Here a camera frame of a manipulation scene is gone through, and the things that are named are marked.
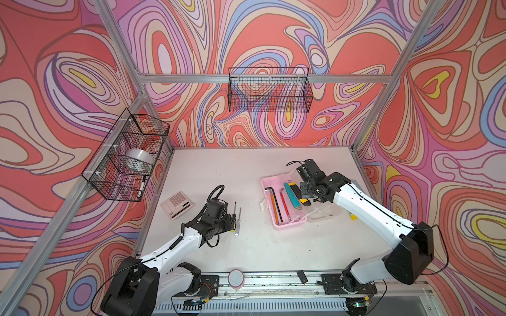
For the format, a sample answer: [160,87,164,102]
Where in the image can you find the teal utility knife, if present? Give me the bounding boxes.
[283,182,302,210]

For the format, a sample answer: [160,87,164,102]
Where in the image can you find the small black block on rail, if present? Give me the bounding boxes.
[296,270,308,284]

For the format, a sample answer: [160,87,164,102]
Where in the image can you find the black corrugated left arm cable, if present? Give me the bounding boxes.
[203,184,228,249]

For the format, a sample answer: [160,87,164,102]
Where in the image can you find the black yellow utility knife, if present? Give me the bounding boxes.
[289,182,311,207]

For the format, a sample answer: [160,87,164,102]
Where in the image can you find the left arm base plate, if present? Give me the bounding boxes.
[175,275,220,299]

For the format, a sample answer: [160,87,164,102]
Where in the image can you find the orange handled hex key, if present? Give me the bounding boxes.
[270,192,279,225]

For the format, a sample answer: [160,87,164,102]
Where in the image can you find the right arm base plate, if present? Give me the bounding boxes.
[317,273,378,296]

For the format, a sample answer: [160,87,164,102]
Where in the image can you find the black wire basket wall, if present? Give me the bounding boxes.
[81,109,170,202]
[227,66,314,113]

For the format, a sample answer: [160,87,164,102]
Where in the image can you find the clear handled screwdriver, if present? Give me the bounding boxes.
[235,208,242,236]

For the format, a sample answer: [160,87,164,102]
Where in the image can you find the black wire basket left wall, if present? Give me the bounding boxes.
[81,109,170,202]

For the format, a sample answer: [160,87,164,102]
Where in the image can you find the black wire basket back wall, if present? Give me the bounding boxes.
[227,66,314,113]

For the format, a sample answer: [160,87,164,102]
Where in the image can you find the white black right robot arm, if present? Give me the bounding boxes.
[296,159,434,293]

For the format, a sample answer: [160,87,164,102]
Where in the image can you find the pink round tape dispenser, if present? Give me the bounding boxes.
[227,269,245,290]

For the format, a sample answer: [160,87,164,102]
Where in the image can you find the black marker in basket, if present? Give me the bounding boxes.
[137,176,146,200]

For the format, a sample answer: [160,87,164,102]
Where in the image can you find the pink calculator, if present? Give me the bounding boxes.
[160,191,194,221]

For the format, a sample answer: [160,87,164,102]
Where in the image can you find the grey tape roll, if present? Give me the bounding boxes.
[124,148,155,175]

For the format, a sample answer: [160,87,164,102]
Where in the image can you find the pink plastic tool box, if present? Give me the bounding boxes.
[260,170,343,230]

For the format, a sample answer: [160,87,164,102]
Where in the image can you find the red handled hex key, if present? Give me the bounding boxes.
[279,190,291,222]

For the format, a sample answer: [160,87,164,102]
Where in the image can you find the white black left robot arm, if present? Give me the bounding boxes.
[100,198,235,315]

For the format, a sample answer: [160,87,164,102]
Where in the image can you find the black yellow screwdriver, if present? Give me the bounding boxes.
[231,201,237,232]

